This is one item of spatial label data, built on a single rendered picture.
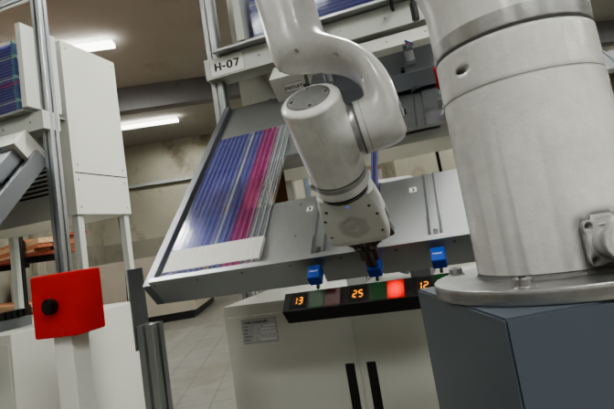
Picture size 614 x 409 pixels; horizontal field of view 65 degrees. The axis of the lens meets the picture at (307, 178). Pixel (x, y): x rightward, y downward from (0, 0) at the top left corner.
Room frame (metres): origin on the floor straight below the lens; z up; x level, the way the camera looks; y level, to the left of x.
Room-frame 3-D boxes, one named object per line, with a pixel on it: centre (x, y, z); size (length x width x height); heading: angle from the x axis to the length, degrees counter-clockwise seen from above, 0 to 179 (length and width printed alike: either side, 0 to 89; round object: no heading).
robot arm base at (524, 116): (0.38, -0.18, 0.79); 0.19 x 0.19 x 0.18
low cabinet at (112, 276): (7.25, 2.89, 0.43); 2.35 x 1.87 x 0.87; 94
